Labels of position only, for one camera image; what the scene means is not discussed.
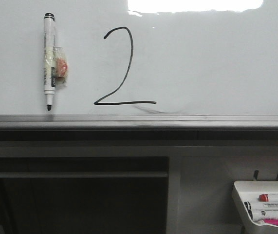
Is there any red magnet taped to marker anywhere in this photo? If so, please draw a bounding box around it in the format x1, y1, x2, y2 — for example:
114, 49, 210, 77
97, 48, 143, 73
54, 47, 68, 86

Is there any white whiteboard marker black tip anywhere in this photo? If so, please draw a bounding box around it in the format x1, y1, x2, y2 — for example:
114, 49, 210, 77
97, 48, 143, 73
43, 13, 56, 111

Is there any large white whiteboard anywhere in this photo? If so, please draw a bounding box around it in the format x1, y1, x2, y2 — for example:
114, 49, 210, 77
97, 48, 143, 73
0, 0, 278, 116

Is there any grey whiteboard bottom ledge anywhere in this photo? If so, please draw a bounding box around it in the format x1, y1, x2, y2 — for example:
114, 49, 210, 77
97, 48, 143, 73
0, 114, 278, 141

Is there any left black tray hook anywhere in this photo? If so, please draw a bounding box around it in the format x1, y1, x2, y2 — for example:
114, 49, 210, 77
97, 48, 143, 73
253, 170, 259, 181

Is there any grey horizontal bar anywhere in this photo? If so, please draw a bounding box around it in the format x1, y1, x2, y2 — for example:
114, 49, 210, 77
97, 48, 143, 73
0, 172, 168, 178

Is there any upper black capped tray marker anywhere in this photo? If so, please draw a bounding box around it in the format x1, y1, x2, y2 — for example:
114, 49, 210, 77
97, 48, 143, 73
244, 201, 278, 210

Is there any black capped tray marker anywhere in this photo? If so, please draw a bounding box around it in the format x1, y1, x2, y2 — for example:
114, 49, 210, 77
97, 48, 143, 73
246, 210, 278, 222
244, 201, 278, 210

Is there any white plastic marker tray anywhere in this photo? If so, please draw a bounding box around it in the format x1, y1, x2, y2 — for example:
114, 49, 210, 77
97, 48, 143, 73
233, 181, 278, 234

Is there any lower black capped tray marker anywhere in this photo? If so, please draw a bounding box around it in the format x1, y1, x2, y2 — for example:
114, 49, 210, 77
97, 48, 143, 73
246, 210, 278, 222

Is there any red capped marker in tray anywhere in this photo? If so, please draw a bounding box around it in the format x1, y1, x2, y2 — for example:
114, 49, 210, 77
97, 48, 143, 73
259, 194, 278, 202

